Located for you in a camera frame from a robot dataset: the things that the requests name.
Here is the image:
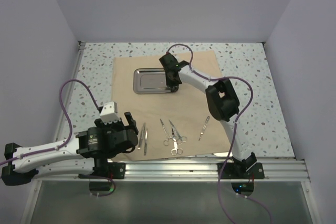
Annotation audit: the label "steel instrument tray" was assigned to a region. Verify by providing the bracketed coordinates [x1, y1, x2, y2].
[133, 68, 171, 94]

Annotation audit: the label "beige cloth wrap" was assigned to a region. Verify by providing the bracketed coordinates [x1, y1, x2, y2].
[111, 56, 230, 162]

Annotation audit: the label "steel tweezers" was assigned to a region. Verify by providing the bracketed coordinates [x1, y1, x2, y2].
[137, 123, 146, 150]
[143, 128, 148, 156]

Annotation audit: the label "steel forceps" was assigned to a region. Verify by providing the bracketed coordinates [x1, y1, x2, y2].
[169, 120, 187, 143]

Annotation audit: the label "steel clamp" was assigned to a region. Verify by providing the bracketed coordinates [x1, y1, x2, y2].
[160, 119, 172, 146]

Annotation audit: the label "steel scissors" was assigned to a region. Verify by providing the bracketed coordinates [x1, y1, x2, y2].
[171, 128, 183, 156]

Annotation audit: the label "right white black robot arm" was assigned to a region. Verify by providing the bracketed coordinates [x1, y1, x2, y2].
[159, 53, 257, 178]

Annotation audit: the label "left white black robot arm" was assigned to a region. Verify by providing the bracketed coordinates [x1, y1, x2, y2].
[1, 112, 139, 186]

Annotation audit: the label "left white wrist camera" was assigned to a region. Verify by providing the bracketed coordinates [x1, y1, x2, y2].
[100, 101, 119, 124]

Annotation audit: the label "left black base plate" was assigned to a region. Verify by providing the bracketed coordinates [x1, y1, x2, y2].
[79, 162, 126, 179]

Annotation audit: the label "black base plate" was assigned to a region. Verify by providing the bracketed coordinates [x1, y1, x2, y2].
[217, 159, 265, 179]
[79, 162, 126, 179]

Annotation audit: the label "aluminium left side rail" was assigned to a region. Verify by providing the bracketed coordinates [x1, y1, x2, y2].
[48, 40, 86, 159]

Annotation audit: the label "aluminium rail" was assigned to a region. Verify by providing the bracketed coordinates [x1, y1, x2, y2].
[48, 40, 86, 159]
[34, 156, 310, 182]

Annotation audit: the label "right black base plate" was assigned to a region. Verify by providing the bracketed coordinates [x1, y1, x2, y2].
[217, 159, 265, 179]

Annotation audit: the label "aluminium front rail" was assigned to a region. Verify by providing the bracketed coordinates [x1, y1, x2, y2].
[34, 156, 310, 182]

